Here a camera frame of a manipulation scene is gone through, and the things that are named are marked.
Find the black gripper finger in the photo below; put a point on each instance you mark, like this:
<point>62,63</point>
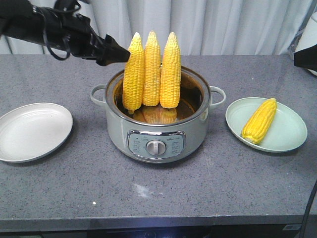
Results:
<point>306,58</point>
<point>109,51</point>

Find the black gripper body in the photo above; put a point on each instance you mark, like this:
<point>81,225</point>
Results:
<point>79,38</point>

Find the yellow corn cob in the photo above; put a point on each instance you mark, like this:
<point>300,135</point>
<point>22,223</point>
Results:
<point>259,123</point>
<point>170,73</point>
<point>133,81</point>
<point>152,71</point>

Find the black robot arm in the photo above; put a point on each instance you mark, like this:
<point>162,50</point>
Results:
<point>39,25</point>

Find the white rice cooker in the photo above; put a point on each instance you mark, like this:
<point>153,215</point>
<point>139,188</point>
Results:
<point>309,37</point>

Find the light green round plate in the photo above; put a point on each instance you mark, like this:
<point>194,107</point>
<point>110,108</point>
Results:
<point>287,131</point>

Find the green electric cooking pot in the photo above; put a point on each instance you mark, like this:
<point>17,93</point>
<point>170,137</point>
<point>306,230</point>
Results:
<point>156,134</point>

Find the white round plate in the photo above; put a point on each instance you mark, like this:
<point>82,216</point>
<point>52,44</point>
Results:
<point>33,131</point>

